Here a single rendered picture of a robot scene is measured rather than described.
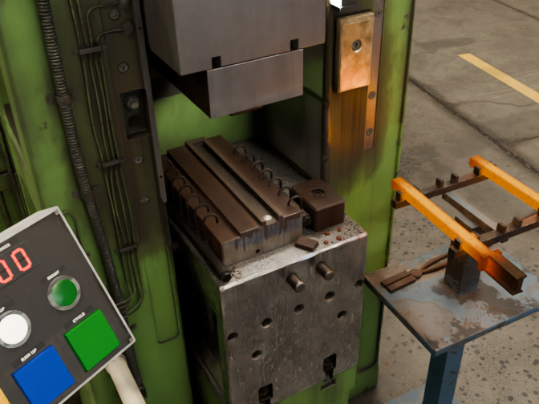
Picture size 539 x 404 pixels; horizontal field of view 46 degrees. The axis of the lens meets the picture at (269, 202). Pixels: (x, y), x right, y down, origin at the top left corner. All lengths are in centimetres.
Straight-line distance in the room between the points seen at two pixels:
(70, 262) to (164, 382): 70
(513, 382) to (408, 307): 92
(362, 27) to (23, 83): 72
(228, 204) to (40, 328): 53
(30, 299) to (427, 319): 93
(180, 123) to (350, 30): 55
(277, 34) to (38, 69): 42
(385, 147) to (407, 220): 146
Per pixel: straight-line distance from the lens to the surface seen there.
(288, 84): 123
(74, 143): 123
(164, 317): 159
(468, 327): 159
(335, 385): 178
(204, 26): 111
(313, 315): 152
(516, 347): 258
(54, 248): 110
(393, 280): 166
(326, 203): 144
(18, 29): 117
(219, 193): 147
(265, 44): 117
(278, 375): 160
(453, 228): 142
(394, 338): 250
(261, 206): 142
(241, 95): 118
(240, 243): 135
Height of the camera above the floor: 179
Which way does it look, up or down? 34 degrees down
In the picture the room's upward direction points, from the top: 2 degrees counter-clockwise
